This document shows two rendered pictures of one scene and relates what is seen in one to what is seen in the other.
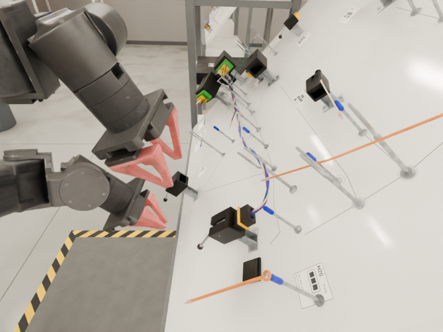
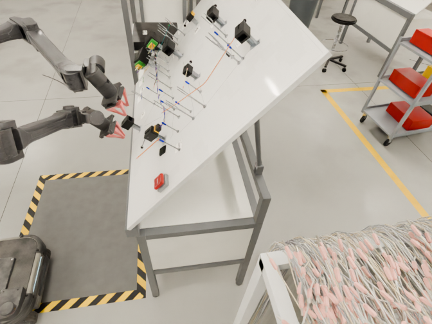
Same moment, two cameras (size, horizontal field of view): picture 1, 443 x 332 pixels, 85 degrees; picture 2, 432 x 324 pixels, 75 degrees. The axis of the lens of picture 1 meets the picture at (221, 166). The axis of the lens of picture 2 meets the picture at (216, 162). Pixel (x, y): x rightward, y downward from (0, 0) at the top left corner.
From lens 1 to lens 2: 0.86 m
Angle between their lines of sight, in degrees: 11
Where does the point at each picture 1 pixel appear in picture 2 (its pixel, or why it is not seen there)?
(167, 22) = not seen: outside the picture
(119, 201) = (105, 125)
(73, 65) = (98, 81)
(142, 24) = not seen: outside the picture
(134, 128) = (113, 96)
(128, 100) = (111, 89)
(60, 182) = (89, 115)
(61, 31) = (95, 74)
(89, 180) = (98, 114)
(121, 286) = (92, 209)
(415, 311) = (195, 142)
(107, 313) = (85, 225)
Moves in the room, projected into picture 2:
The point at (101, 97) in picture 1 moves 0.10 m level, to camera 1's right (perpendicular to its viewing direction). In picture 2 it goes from (104, 89) to (133, 89)
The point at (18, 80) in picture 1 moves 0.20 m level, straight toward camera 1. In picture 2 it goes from (81, 85) to (114, 110)
